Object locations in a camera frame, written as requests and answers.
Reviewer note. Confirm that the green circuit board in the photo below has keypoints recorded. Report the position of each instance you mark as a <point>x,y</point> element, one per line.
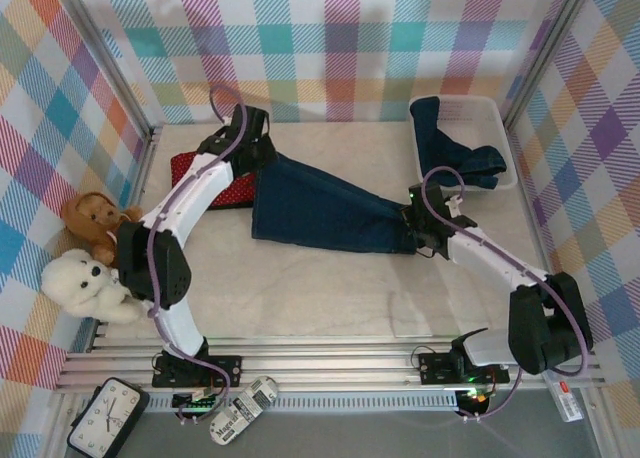
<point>197,405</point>
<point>475,397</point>

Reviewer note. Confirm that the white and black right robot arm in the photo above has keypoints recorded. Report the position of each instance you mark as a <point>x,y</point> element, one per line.
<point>490,263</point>

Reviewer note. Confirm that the aluminium corner post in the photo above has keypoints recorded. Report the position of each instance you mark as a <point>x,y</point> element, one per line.
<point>120,73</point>
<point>545,53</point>

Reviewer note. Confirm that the right green circuit board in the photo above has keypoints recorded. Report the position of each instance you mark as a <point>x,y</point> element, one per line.
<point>475,397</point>

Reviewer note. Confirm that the white plastic basket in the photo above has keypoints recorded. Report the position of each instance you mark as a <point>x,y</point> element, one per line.
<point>495,123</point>

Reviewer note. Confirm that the clear box with red label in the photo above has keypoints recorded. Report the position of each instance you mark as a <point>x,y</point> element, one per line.
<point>565,393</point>

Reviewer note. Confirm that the white plush bear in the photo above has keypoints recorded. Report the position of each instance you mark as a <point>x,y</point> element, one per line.
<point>70,283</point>

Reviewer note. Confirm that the navy blue jeans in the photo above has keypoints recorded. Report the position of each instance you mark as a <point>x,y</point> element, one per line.
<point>325,208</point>

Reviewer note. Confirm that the black alarm clock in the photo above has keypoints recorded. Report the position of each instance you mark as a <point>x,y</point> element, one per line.
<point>107,418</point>

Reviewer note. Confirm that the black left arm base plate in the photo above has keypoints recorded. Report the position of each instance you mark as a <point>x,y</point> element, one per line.
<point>225,370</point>

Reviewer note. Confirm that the aluminium extrusion frame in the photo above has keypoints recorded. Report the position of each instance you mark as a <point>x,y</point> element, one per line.
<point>325,365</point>

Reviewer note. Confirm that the left green circuit board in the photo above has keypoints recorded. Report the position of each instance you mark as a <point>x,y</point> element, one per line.
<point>197,405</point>

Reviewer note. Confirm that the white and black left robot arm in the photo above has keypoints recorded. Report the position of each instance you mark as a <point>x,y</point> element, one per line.
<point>185,203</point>

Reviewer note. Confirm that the red polka dot skirt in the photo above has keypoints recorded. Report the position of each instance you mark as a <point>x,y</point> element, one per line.
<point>182,168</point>

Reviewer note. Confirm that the brown teddy bear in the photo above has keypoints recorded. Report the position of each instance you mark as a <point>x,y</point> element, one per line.
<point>92,218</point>

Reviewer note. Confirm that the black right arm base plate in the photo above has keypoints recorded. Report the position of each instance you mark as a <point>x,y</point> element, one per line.
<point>435,368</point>

